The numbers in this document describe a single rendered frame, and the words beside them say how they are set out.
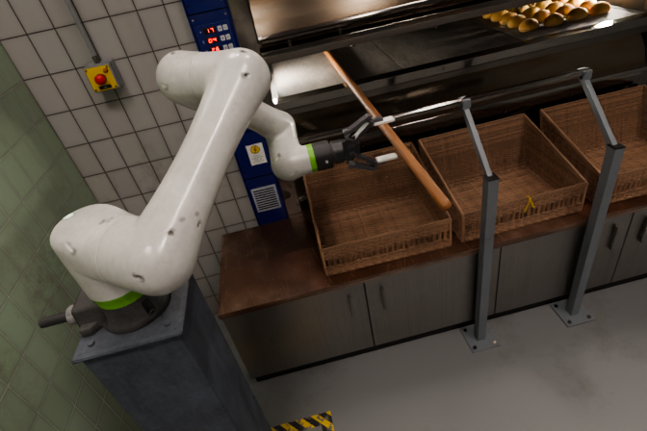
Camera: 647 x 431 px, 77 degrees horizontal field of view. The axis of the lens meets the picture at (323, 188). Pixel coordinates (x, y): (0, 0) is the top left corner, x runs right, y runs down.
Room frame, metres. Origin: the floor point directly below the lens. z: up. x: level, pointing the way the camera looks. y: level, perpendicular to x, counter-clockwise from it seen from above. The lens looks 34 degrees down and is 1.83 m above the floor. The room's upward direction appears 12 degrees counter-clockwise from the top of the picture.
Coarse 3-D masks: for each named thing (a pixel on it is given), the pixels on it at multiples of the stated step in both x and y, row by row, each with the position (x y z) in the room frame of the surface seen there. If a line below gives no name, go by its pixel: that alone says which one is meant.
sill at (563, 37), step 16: (640, 16) 1.81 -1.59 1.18; (560, 32) 1.83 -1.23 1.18; (576, 32) 1.79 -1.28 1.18; (592, 32) 1.78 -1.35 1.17; (608, 32) 1.79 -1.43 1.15; (496, 48) 1.80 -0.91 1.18; (512, 48) 1.76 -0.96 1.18; (528, 48) 1.76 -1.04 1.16; (544, 48) 1.77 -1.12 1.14; (432, 64) 1.76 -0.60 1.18; (448, 64) 1.74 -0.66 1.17; (464, 64) 1.75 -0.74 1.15; (368, 80) 1.74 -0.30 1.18; (384, 80) 1.72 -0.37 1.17; (400, 80) 1.73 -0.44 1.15; (288, 96) 1.75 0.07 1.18; (304, 96) 1.71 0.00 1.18; (320, 96) 1.71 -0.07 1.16; (336, 96) 1.71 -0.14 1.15
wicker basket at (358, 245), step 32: (352, 160) 1.67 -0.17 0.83; (320, 192) 1.63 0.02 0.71; (352, 192) 1.63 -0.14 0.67; (384, 192) 1.62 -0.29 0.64; (320, 224) 1.54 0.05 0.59; (352, 224) 1.49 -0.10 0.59; (384, 224) 1.45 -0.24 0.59; (416, 224) 1.40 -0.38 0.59; (448, 224) 1.23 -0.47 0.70; (352, 256) 1.28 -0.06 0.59; (384, 256) 1.21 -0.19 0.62
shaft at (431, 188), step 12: (336, 60) 2.04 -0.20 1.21; (348, 84) 1.69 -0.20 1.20; (360, 96) 1.51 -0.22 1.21; (372, 108) 1.38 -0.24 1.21; (384, 132) 1.19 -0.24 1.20; (396, 144) 1.09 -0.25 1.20; (408, 156) 1.00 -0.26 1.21; (420, 168) 0.92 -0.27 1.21; (420, 180) 0.89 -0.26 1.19; (432, 180) 0.87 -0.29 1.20; (432, 192) 0.81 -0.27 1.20; (444, 204) 0.76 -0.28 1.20
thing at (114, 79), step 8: (88, 64) 1.62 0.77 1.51; (96, 64) 1.59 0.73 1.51; (104, 64) 1.59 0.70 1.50; (112, 64) 1.61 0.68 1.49; (88, 72) 1.58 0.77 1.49; (96, 72) 1.59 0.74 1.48; (104, 72) 1.59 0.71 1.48; (112, 72) 1.59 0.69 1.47; (112, 80) 1.59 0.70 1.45; (120, 80) 1.63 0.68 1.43; (96, 88) 1.58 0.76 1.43; (104, 88) 1.59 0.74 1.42; (112, 88) 1.59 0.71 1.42
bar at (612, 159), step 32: (480, 96) 1.37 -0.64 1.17; (608, 128) 1.24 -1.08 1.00; (480, 160) 1.21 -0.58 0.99; (608, 160) 1.18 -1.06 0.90; (608, 192) 1.17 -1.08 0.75; (480, 224) 1.17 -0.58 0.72; (480, 256) 1.16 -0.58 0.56; (480, 288) 1.14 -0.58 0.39; (576, 288) 1.17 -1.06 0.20; (480, 320) 1.14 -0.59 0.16; (576, 320) 1.13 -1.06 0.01
